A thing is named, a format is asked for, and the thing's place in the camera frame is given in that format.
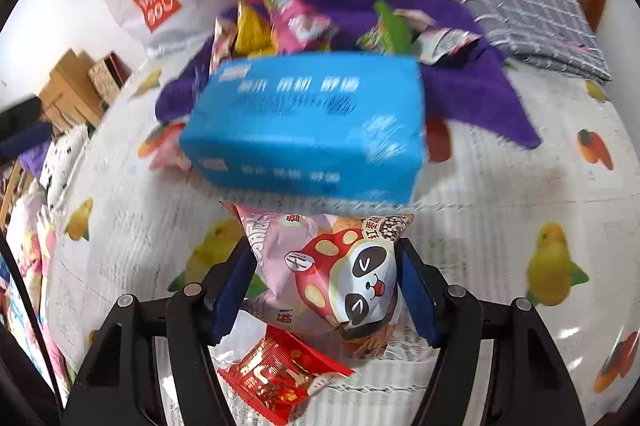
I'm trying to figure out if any green snack packet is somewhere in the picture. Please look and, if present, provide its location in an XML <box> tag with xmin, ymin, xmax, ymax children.
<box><xmin>356</xmin><ymin>0</ymin><xmax>436</xmax><ymax>57</ymax></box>

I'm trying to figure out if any pink panda snack bag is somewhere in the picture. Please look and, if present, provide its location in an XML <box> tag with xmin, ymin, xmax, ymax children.
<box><xmin>222</xmin><ymin>201</ymin><xmax>416</xmax><ymax>359</ymax></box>

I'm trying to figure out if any purple towel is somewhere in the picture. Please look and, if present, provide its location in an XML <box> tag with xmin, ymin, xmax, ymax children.
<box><xmin>154</xmin><ymin>0</ymin><xmax>543</xmax><ymax>151</ymax></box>

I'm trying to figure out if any woven patterned box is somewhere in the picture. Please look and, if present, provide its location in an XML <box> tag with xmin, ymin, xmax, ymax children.
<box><xmin>87</xmin><ymin>51</ymin><xmax>133</xmax><ymax>102</ymax></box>

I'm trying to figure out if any pink printed cloth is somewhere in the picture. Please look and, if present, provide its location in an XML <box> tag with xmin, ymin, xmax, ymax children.
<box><xmin>5</xmin><ymin>193</ymin><xmax>68</xmax><ymax>402</ymax></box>

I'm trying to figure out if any gold triangular snack packet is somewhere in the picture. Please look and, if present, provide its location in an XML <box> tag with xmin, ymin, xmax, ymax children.
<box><xmin>234</xmin><ymin>1</ymin><xmax>276</xmax><ymax>57</ymax></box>

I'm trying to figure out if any blue tissue pack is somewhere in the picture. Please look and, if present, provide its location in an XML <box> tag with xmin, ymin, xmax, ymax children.
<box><xmin>177</xmin><ymin>51</ymin><xmax>431</xmax><ymax>207</ymax></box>

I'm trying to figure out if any red snack packet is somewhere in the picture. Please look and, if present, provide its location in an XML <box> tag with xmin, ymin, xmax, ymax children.
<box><xmin>216</xmin><ymin>325</ymin><xmax>356</xmax><ymax>426</ymax></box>

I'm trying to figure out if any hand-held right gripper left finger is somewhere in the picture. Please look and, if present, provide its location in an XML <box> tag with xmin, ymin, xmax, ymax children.
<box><xmin>60</xmin><ymin>233</ymin><xmax>258</xmax><ymax>426</ymax></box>

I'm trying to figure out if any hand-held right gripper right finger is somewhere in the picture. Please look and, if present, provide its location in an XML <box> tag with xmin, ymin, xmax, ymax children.
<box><xmin>397</xmin><ymin>236</ymin><xmax>586</xmax><ymax>426</ymax></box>

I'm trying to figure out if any pale pink snack packet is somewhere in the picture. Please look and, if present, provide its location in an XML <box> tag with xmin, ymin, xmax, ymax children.
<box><xmin>210</xmin><ymin>16</ymin><xmax>238</xmax><ymax>74</ymax></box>

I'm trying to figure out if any fruit print sheet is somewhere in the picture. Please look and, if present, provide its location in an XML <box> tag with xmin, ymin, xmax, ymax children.
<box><xmin>30</xmin><ymin>51</ymin><xmax>640</xmax><ymax>426</ymax></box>

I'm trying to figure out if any white pink snack packet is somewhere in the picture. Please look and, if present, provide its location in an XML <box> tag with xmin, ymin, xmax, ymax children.
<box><xmin>417</xmin><ymin>27</ymin><xmax>483</xmax><ymax>66</ymax></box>

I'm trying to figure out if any brown cardboard box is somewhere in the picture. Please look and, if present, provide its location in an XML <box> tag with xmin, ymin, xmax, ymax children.
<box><xmin>37</xmin><ymin>48</ymin><xmax>108</xmax><ymax>132</ymax></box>

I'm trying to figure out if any grey checked folded cloth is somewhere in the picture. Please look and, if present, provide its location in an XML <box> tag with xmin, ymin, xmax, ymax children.
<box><xmin>429</xmin><ymin>0</ymin><xmax>613</xmax><ymax>82</ymax></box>

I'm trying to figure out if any dark blue cloth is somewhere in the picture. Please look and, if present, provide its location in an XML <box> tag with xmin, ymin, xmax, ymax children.
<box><xmin>0</xmin><ymin>98</ymin><xmax>55</xmax><ymax>162</ymax></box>

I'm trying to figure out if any white black-spotted cushion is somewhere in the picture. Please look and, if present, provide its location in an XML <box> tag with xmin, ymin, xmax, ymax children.
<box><xmin>39</xmin><ymin>126</ymin><xmax>91</xmax><ymax>207</ymax></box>

